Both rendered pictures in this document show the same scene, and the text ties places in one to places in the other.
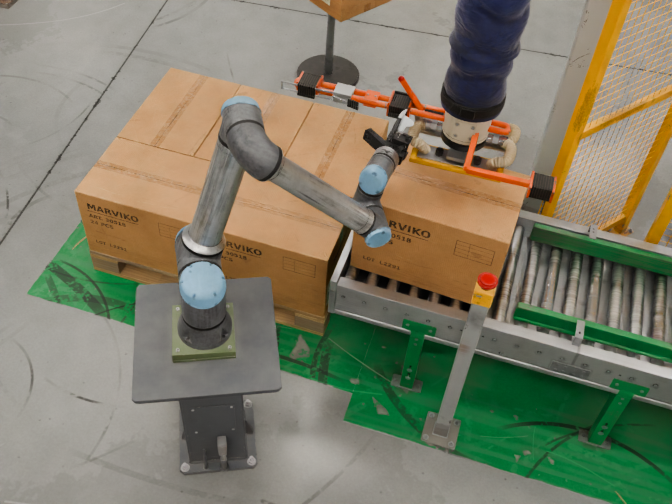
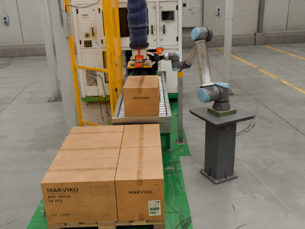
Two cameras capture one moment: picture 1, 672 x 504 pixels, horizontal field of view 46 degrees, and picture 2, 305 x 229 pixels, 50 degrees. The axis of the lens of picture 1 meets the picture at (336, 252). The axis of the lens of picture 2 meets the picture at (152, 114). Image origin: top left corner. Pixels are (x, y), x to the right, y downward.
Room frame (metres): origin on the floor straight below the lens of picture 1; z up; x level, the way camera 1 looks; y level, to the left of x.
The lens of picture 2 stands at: (3.11, 3.38, 1.93)
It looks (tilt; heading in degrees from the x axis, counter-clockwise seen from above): 20 degrees down; 256
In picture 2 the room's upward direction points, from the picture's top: 2 degrees counter-clockwise
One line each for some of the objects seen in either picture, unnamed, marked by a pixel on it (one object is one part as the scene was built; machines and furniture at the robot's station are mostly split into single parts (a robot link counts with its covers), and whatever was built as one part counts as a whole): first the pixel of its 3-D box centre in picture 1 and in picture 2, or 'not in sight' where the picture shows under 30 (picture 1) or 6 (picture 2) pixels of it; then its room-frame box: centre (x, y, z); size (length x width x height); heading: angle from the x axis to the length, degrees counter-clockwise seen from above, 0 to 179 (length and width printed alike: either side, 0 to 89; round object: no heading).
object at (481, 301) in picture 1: (460, 367); (180, 107); (1.75, -0.52, 0.50); 0.07 x 0.07 x 1.00; 76
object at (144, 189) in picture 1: (242, 183); (111, 166); (2.83, 0.49, 0.34); 1.20 x 1.00 x 0.40; 76
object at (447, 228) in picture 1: (438, 221); (142, 97); (2.28, -0.41, 0.75); 0.60 x 0.40 x 0.40; 73
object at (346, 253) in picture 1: (357, 227); (141, 119); (2.37, -0.08, 0.58); 0.70 x 0.03 x 0.06; 166
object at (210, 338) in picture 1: (204, 319); (221, 103); (1.63, 0.43, 0.84); 0.19 x 0.19 x 0.10
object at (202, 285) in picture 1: (203, 292); (221, 91); (1.64, 0.43, 0.98); 0.17 x 0.15 x 0.18; 16
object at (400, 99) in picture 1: (400, 105); (139, 58); (2.35, -0.19, 1.27); 0.10 x 0.08 x 0.06; 167
